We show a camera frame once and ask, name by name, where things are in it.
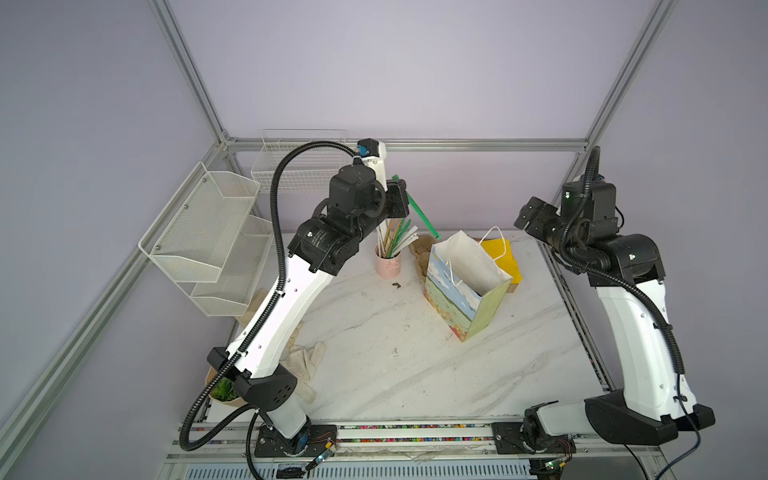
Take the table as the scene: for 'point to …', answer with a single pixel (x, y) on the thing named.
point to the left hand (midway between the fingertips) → (404, 185)
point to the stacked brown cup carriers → (422, 247)
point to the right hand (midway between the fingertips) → (534, 213)
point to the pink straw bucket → (388, 268)
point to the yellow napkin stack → (504, 257)
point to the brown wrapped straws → (394, 237)
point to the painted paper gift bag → (465, 283)
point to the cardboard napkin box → (512, 288)
